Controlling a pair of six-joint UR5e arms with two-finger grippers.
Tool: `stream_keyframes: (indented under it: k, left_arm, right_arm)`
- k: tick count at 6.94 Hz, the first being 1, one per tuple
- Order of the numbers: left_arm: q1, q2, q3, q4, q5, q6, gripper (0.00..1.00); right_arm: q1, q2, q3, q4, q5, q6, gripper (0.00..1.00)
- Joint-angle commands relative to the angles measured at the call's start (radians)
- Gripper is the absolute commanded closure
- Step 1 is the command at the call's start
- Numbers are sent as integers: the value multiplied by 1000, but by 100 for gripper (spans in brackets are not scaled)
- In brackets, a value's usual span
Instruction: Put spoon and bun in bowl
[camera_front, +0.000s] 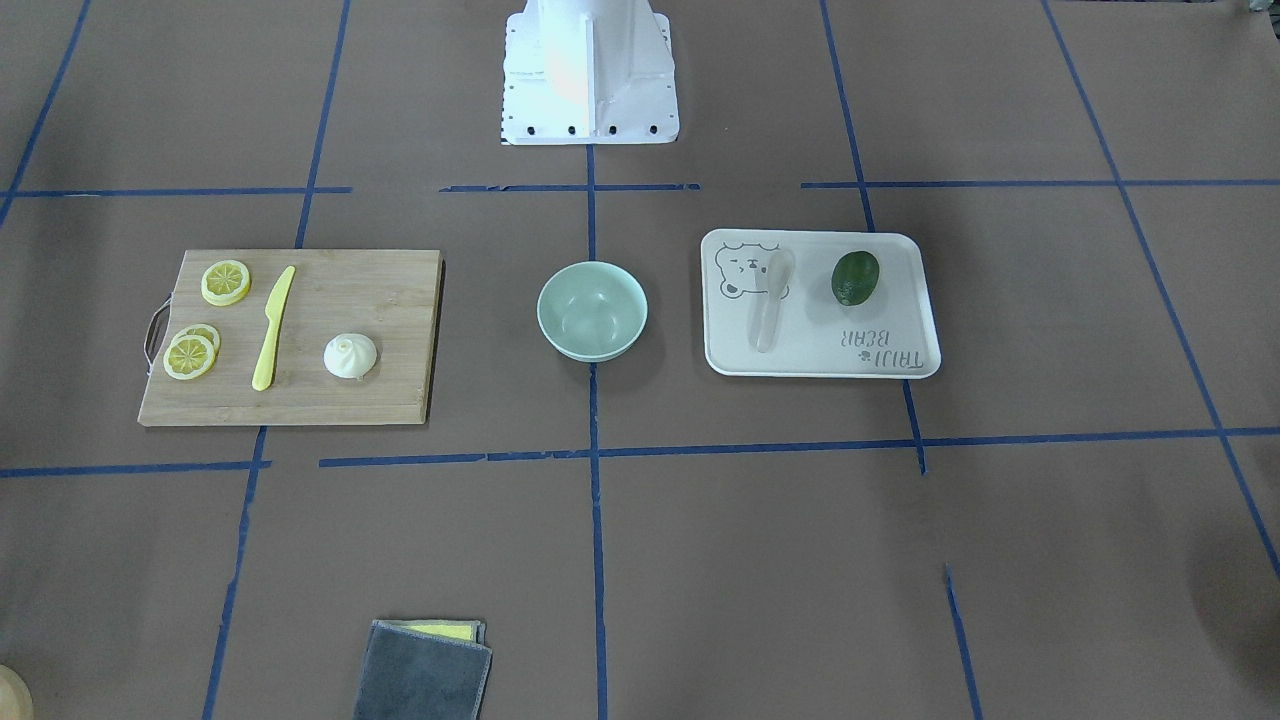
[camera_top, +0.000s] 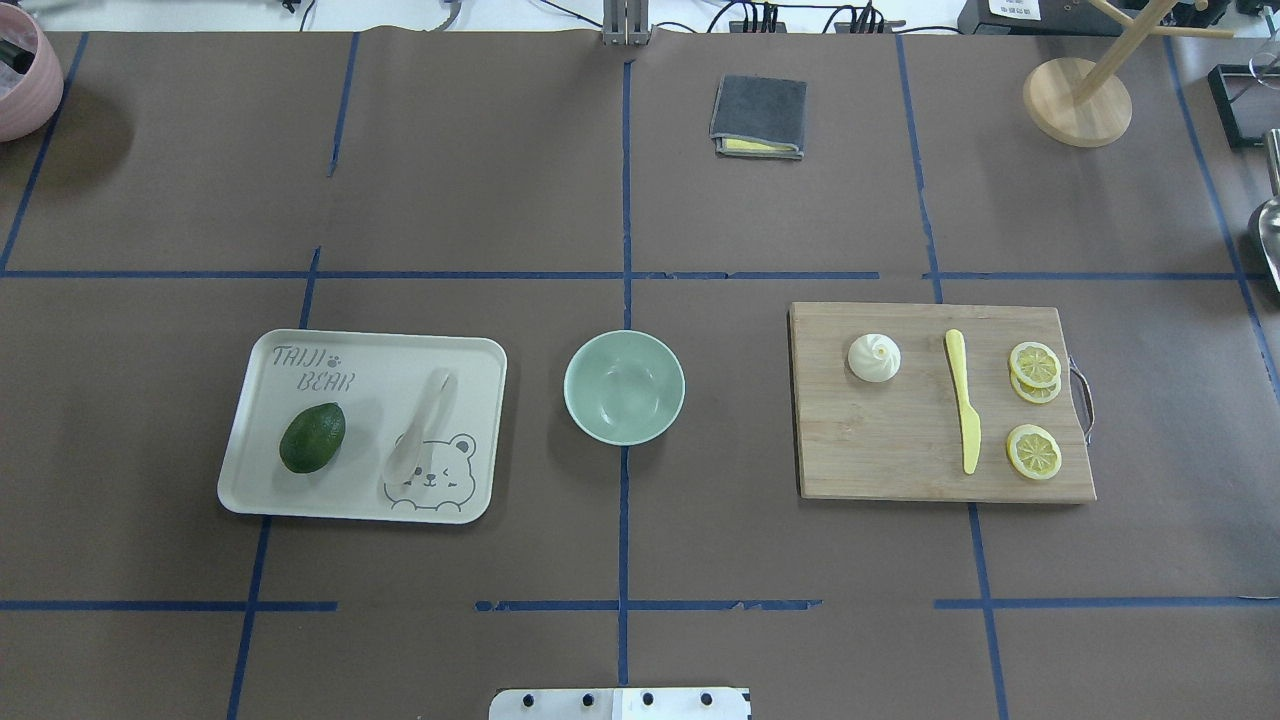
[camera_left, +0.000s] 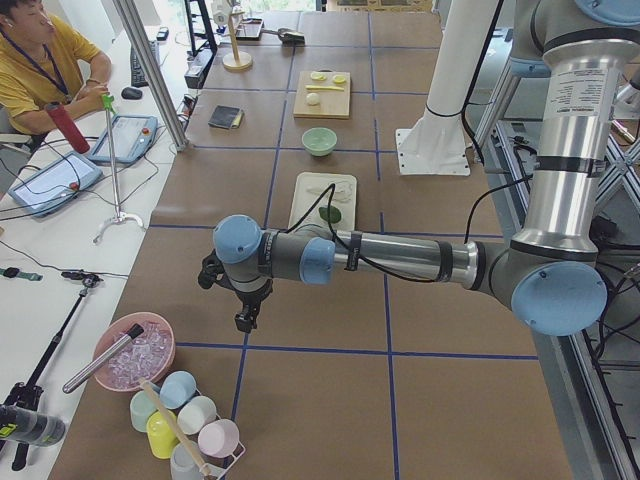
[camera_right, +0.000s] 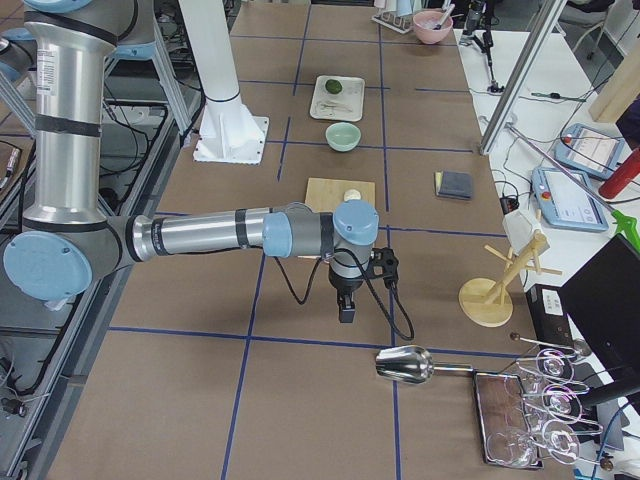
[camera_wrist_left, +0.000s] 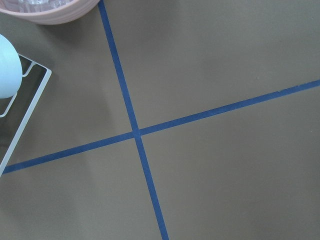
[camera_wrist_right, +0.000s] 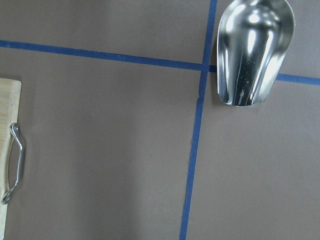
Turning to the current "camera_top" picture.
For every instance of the white steamed bun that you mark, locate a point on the white steamed bun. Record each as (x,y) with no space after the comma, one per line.
(874,358)

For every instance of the white ceramic soup spoon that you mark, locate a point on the white ceramic soup spoon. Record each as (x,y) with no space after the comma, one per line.
(435,405)

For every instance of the light green bowl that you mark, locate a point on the light green bowl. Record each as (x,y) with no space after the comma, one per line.
(624,388)

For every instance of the pink bowl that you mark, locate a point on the pink bowl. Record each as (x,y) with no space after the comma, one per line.
(33,79)

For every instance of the cream bear serving tray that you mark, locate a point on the cream bear serving tray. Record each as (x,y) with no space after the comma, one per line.
(377,379)

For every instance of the folded grey yellow cloth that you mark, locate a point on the folded grey yellow cloth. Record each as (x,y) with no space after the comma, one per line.
(759,117)

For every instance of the wooden cutting board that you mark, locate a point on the wooden cutting board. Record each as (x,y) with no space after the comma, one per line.
(900,439)

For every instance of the yellow plastic knife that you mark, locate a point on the yellow plastic knife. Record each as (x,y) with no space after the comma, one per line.
(969,419)

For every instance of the green avocado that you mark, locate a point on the green avocado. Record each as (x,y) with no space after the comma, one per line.
(313,438)

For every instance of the upper top lemon slice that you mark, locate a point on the upper top lemon slice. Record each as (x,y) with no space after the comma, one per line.
(1035,365)

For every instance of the lower stacked lemon slice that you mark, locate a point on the lower stacked lemon slice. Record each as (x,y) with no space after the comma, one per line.
(1033,394)

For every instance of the single lemon slice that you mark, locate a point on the single lemon slice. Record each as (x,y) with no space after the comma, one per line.
(1033,453)

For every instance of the wooden mug tree stand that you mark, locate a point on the wooden mug tree stand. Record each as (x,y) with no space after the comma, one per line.
(1083,103)

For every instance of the metal scoop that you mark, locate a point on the metal scoop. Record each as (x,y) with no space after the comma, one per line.
(1264,223)

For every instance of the black tray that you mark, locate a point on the black tray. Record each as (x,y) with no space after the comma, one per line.
(1248,109)

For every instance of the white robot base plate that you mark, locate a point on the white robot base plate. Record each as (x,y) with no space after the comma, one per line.
(715,702)

